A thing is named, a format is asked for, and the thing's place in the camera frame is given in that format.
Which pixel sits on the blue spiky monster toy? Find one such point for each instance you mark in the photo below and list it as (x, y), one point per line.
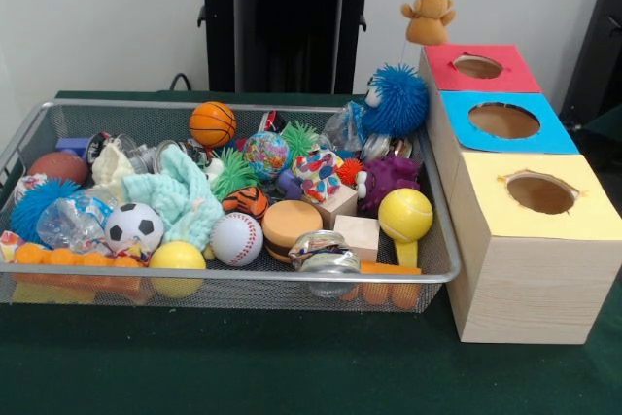
(398, 99)

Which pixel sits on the wooden box with three holes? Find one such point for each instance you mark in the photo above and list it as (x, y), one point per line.
(529, 284)

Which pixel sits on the clear mesh bin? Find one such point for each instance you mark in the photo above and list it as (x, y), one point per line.
(272, 291)

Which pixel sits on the black stand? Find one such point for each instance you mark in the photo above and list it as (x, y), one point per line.
(597, 45)

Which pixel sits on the purple spiky monster toy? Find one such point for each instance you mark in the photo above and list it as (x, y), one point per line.
(391, 182)

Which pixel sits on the side table with green cloth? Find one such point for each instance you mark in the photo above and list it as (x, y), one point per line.
(607, 126)

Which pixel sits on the orange basketball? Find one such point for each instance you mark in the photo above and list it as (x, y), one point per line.
(212, 124)

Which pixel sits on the white baseball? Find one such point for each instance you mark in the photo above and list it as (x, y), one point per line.
(236, 239)

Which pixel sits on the mint green cloth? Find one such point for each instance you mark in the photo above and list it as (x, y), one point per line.
(180, 191)

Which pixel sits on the plain yellow ball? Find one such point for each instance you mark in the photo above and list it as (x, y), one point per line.
(177, 257)

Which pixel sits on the black and white soccer ball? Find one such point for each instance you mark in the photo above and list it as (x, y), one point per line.
(134, 228)

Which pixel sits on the brown football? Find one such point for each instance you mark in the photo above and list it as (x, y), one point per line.
(58, 167)

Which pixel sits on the dark green tablecloth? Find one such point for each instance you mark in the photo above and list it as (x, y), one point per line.
(243, 361)

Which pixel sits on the blue spiky ball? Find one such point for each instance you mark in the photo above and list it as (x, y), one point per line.
(36, 206)

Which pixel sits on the orange four-stud building block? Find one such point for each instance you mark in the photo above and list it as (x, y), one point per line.
(73, 258)

